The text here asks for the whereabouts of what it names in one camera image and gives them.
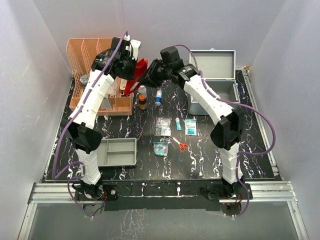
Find orange plastic file organizer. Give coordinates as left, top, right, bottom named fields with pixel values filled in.
left=66, top=38, right=134, bottom=116

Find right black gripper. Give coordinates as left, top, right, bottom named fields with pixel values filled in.
left=138, top=59, right=173, bottom=88

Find pink oval blister pack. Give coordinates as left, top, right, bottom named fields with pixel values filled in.
left=119, top=78, right=127, bottom=91

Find round blue tin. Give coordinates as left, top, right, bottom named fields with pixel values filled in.
left=79, top=75, right=90, bottom=88

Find small bag of blue items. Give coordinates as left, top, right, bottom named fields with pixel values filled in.
left=153, top=142, right=169, bottom=157

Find grey metal medicine case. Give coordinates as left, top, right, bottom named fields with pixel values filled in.
left=189, top=49, right=240, bottom=110

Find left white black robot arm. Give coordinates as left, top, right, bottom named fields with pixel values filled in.
left=66, top=35, right=141, bottom=200

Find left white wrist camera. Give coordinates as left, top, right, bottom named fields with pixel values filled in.
left=129, top=39, right=141, bottom=61

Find clear zip bag of wipes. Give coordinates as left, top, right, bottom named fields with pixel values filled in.
left=155, top=117, right=171, bottom=137

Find medical gauze packet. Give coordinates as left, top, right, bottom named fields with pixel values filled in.
left=184, top=118, right=197, bottom=136

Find white medicine box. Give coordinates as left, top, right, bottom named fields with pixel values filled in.
left=101, top=96, right=113, bottom=111

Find teal ointment tube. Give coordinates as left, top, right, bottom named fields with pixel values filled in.
left=175, top=117, right=182, bottom=131

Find white pill bottle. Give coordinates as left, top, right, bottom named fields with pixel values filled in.
left=138, top=85, right=147, bottom=98

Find grey plastic divided tray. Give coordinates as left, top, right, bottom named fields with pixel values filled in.
left=96, top=138, right=137, bottom=168

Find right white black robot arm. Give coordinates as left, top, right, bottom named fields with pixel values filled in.
left=138, top=46, right=245, bottom=199

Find brown syrup bottle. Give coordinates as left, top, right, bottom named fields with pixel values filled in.
left=138, top=94, right=147, bottom=111

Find orange handled scissors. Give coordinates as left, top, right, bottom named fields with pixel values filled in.
left=172, top=137, right=189, bottom=153

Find red first aid pouch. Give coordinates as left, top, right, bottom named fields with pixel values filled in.
left=123, top=58, right=148, bottom=96

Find aluminium frame rail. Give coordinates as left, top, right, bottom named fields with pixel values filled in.
left=20, top=81, right=308, bottom=240

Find small blue label bottle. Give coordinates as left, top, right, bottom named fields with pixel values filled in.
left=154, top=89, right=163, bottom=107

